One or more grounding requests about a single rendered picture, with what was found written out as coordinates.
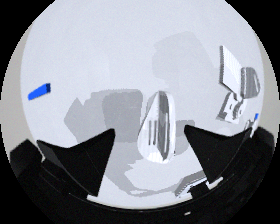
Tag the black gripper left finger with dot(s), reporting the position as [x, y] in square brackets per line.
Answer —
[85, 162]

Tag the blue long thin bar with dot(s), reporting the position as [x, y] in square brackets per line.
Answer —
[39, 91]

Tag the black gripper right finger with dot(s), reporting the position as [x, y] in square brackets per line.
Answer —
[214, 150]

